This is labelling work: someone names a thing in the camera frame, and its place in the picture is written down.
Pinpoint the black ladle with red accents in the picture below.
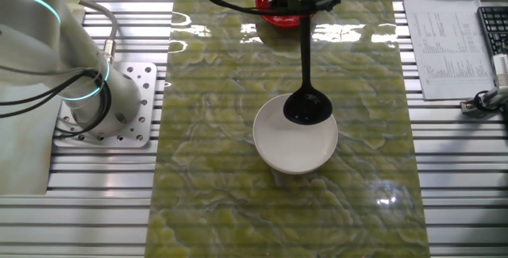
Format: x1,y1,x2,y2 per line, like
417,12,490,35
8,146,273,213
283,13,333,126

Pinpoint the red bowl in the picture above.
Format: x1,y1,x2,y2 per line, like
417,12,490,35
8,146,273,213
255,0,314,29

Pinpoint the white bowl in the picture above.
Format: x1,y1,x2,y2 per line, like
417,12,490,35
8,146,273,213
252,93,339,175

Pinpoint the printed table paper sheet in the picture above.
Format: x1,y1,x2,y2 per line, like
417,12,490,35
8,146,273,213
404,0,497,101

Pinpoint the black keyboard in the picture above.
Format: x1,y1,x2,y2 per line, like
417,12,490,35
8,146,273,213
477,6,508,56

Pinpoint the green marble pattern mat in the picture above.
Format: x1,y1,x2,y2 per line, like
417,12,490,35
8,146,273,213
144,0,432,258

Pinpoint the camera mount with black cable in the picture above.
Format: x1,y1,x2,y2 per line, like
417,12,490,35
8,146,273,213
460,86,508,117

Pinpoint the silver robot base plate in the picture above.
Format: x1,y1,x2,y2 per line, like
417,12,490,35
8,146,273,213
53,61,159,148

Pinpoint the grey conduit cable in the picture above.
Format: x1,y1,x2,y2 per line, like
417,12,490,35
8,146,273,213
77,0,119,64

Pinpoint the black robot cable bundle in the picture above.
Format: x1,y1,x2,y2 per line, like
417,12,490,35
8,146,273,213
0,0,368,140

